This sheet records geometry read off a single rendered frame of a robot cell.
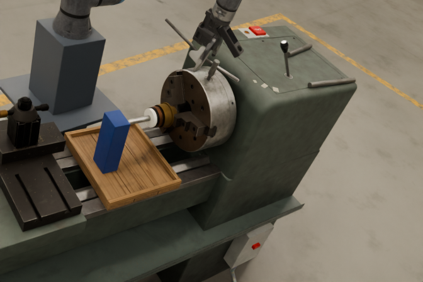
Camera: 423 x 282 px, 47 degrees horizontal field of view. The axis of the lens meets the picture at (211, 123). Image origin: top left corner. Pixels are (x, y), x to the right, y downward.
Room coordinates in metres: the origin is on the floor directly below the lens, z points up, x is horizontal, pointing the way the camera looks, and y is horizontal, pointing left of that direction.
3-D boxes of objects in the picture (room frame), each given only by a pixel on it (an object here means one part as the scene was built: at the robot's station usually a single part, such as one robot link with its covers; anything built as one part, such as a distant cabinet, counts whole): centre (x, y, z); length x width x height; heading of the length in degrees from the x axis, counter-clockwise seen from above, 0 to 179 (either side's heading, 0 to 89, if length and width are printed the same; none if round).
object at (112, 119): (1.25, 0.30, 1.00); 0.08 x 0.06 x 0.23; 51
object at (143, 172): (1.30, 0.25, 0.89); 0.36 x 0.30 x 0.04; 51
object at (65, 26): (1.67, 0.67, 1.15); 0.15 x 0.15 x 0.10
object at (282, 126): (1.84, -0.16, 1.06); 0.59 x 0.48 x 0.39; 141
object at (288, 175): (1.83, -0.16, 0.43); 0.60 x 0.48 x 0.86; 141
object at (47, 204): (1.04, 0.49, 0.95); 0.43 x 0.18 x 0.04; 51
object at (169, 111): (1.40, 0.18, 1.08); 0.09 x 0.09 x 0.09; 51
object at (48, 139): (1.10, 0.52, 1.00); 0.20 x 0.10 x 0.05; 141
